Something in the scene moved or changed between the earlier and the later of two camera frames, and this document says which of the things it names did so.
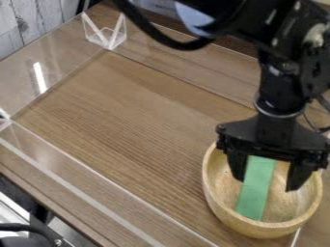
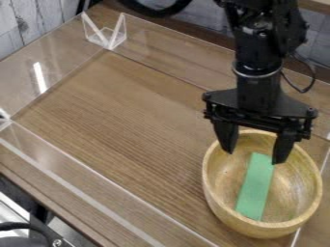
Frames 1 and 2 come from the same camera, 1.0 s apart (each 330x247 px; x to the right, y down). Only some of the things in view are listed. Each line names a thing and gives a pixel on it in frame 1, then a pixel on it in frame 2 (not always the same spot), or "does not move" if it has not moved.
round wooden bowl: [291, 210] does not move
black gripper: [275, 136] -> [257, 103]
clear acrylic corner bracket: [112, 37] does not move
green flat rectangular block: [252, 203] does not move
